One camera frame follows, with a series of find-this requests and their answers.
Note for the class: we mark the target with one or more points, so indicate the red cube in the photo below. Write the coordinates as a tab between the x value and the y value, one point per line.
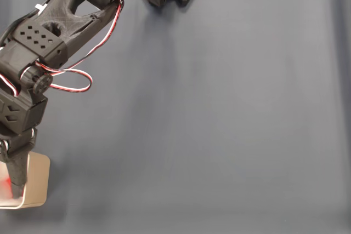
6	183

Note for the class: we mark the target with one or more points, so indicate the white and tan box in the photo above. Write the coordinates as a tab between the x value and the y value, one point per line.
38	179

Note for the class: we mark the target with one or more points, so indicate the white zip tie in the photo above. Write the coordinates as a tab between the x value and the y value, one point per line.
40	7

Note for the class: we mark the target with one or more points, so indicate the dark grey table mat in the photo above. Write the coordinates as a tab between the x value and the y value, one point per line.
205	121

